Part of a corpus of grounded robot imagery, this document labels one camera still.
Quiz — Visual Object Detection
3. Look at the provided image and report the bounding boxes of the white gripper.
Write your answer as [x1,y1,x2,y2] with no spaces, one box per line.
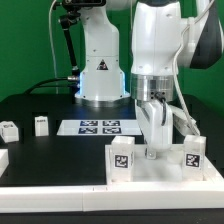
[135,100,192,160]

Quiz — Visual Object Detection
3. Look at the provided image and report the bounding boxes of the white square table top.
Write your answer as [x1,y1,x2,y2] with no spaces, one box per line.
[105,145,224,184]

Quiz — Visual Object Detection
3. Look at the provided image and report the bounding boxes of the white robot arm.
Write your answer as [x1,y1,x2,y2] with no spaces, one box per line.
[62,0,224,159]

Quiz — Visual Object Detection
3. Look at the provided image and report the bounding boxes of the white U-shaped obstacle fence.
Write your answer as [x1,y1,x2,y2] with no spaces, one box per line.
[0,148,224,213]

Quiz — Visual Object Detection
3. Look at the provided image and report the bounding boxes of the white marker sheet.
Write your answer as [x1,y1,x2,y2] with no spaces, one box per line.
[57,119,141,136]

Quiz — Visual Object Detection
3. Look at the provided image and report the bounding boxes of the black cable at base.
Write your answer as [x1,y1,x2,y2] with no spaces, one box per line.
[25,75,80,95]

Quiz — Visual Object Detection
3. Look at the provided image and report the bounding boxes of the grey cable right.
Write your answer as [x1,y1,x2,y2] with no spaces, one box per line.
[171,0,218,137]

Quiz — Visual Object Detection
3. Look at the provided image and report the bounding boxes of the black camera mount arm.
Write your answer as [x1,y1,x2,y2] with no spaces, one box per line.
[59,0,80,76]

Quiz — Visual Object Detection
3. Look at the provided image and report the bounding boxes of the white cable left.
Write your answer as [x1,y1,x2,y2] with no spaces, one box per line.
[48,0,60,95]

